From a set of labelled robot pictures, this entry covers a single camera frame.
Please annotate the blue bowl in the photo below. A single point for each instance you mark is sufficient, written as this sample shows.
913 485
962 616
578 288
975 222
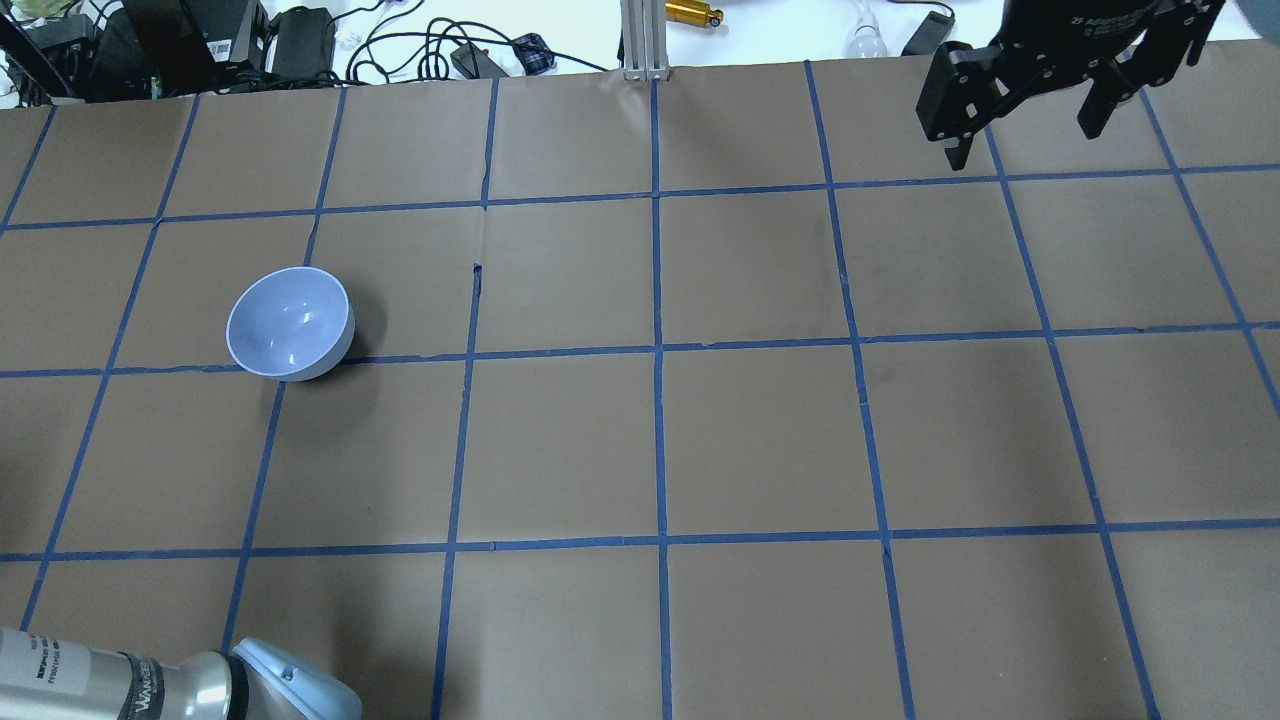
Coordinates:
292 325

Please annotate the aluminium frame post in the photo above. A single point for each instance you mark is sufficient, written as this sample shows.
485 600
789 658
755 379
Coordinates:
643 40

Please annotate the black electronics box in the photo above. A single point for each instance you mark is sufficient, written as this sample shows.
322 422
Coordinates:
176 48

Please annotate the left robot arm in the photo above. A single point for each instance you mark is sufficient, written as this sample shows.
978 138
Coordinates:
170 685

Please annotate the black power adapter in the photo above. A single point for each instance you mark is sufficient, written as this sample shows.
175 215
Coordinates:
931 32

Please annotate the gold cylinder tool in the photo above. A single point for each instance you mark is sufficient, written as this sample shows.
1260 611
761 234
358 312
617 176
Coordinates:
694 13

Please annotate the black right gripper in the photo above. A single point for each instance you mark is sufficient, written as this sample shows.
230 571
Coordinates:
1080 20

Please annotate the white light bulb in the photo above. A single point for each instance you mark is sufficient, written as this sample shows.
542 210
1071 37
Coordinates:
866 39

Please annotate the brown paper table cover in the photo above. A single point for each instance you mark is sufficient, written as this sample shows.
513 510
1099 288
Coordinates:
1066 370

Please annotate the black power brick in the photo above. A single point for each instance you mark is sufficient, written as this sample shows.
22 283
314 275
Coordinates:
303 43

